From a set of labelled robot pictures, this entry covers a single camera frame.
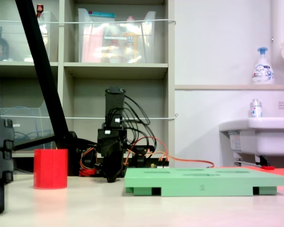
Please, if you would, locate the white cord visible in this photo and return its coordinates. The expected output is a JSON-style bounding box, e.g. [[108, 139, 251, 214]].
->
[[0, 18, 177, 25], [0, 113, 179, 120]]

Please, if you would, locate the red octagonal pillar block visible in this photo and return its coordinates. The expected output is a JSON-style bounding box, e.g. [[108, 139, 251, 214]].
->
[[33, 148, 69, 190]]

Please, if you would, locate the bottle with red cap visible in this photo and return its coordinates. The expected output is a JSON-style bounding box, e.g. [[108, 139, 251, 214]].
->
[[35, 3, 49, 46]]

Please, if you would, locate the small clear sanitizer bottle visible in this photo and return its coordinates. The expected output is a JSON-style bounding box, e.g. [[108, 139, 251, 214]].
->
[[248, 98, 264, 118]]

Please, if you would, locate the clear plastic storage bin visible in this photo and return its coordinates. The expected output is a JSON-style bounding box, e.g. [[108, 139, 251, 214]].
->
[[77, 8, 157, 64]]

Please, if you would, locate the dark glass bottle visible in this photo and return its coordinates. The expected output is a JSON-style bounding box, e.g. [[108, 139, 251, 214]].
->
[[0, 26, 10, 62]]

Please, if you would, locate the clear bin with bottles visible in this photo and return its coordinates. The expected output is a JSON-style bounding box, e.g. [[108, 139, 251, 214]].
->
[[0, 11, 52, 63]]

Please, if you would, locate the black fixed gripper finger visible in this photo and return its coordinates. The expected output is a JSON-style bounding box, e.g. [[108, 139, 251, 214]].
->
[[103, 151, 124, 183]]

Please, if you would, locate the white soap pump bottle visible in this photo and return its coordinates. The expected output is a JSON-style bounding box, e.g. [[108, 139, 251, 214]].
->
[[251, 46, 275, 85]]

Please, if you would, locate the thin orange wire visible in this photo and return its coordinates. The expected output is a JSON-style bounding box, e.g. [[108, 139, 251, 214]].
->
[[124, 136, 215, 169]]

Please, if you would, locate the clear bin with cables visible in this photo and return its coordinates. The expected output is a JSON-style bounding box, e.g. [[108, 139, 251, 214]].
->
[[0, 100, 56, 151]]

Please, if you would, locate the clear bottle pink cap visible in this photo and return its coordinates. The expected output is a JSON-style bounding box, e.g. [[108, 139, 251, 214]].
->
[[124, 16, 138, 63]]

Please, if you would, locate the black tripod brace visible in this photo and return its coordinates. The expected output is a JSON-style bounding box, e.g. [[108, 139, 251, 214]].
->
[[13, 135, 59, 152]]

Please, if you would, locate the beige shelf unit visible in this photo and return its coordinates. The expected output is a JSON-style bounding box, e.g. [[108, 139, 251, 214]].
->
[[0, 0, 177, 158]]

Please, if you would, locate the green shape sorter board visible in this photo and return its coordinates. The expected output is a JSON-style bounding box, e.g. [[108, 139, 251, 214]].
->
[[124, 167, 284, 197]]

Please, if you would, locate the notched black stack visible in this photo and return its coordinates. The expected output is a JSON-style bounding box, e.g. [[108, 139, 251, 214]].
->
[[0, 117, 15, 215]]

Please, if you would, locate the white sink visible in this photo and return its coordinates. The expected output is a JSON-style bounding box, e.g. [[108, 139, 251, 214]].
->
[[218, 117, 284, 166]]

